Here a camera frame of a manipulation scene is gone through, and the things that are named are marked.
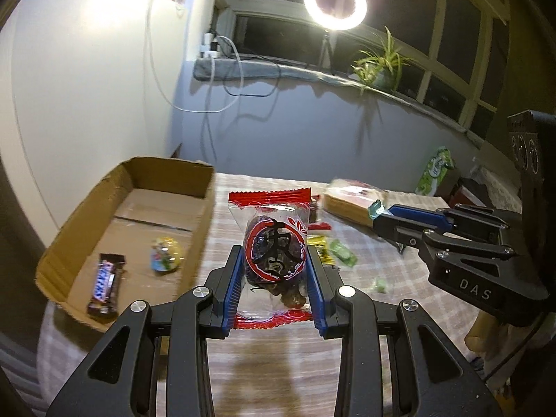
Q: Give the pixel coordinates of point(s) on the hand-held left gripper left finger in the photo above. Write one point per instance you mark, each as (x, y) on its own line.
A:
(232, 289)

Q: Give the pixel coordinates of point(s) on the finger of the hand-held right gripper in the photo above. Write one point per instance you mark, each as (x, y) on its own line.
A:
(417, 216)
(469, 286)

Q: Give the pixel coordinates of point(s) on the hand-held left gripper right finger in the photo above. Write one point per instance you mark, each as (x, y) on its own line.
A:
(316, 289)

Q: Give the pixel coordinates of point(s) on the small green candy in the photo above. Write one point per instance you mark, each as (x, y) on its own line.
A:
(377, 210)

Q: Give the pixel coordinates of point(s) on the small yellow snack packet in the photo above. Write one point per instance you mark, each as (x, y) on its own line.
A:
(321, 247)

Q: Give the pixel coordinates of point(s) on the small green snack packet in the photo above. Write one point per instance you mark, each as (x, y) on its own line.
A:
(343, 254)

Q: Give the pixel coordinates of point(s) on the clear red-edged snack packet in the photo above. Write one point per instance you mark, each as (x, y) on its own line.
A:
(273, 252)

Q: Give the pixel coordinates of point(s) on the small red snack packet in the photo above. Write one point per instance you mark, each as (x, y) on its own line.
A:
(319, 226)

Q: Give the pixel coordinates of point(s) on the cardboard box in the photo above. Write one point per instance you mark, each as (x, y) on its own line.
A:
(143, 221)

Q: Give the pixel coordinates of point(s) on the green and white bag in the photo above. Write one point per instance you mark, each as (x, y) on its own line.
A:
(434, 171)

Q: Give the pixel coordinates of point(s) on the beige cloth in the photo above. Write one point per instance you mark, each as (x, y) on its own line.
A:
(491, 334)

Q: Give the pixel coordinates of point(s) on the dark brown box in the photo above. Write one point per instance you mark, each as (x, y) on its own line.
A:
(467, 193)

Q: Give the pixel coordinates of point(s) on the tiny green candy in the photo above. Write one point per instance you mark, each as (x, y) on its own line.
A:
(380, 286)

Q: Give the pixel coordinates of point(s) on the clear wrapped bread pack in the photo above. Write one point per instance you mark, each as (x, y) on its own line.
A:
(347, 202)

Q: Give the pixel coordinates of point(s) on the round yellow candy pack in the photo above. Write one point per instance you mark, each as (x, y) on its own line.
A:
(166, 255)

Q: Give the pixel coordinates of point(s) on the plaid tablecloth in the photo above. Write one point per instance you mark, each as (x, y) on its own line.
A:
(278, 378)

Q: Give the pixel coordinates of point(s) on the brown chocolate bar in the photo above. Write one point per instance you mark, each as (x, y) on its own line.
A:
(105, 284)

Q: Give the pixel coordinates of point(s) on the potted spider plant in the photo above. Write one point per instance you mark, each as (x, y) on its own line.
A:
(378, 65)

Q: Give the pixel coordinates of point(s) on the white framed window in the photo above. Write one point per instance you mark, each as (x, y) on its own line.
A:
(438, 39)

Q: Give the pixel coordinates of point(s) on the grey windowsill cloth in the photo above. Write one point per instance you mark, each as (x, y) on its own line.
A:
(260, 71)

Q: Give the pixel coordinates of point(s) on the white power adapter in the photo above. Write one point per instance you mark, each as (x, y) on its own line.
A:
(210, 47)

